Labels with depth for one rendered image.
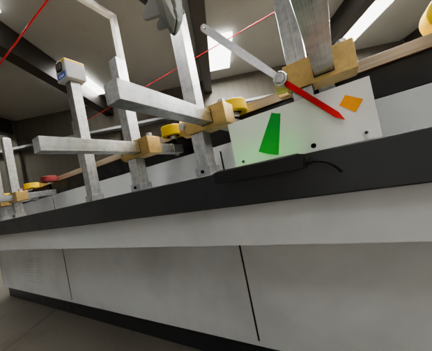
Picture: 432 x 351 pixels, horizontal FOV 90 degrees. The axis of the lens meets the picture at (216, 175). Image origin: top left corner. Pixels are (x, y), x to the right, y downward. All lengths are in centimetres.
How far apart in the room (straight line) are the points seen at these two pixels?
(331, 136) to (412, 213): 18
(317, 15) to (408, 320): 70
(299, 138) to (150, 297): 97
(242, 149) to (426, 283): 53
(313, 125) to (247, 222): 25
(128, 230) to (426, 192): 74
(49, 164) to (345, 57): 722
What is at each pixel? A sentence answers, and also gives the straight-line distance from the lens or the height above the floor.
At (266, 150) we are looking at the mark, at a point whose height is 72.
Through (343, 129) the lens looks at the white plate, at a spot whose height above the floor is 73.
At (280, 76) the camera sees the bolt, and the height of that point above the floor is 85.
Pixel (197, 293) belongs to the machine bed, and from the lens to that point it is 97.
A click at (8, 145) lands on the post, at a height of 109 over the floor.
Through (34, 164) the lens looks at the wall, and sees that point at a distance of 762.
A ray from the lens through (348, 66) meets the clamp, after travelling 45.
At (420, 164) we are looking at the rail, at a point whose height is 65.
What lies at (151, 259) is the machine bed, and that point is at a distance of 108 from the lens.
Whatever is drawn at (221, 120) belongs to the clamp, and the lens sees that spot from 50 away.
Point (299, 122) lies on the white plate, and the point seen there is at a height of 76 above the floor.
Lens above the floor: 69
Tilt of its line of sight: 1 degrees up
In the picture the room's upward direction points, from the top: 12 degrees counter-clockwise
